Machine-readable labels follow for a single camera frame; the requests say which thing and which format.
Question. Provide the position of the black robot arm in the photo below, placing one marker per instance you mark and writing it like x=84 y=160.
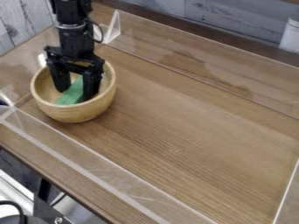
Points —
x=72 y=12

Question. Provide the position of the black metal bracket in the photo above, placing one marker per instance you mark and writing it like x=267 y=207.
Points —
x=46 y=214

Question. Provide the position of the clear acrylic tray wall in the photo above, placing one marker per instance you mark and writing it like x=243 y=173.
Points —
x=197 y=146

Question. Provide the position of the brown wooden bowl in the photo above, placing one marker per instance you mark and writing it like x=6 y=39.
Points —
x=79 y=112

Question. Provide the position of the white cylindrical container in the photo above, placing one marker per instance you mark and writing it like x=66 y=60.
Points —
x=290 y=39

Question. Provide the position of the green rectangular block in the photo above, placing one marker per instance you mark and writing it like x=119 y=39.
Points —
x=72 y=96

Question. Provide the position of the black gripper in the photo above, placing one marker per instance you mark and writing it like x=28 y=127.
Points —
x=74 y=57

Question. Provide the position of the black table leg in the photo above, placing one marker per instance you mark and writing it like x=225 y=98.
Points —
x=44 y=190

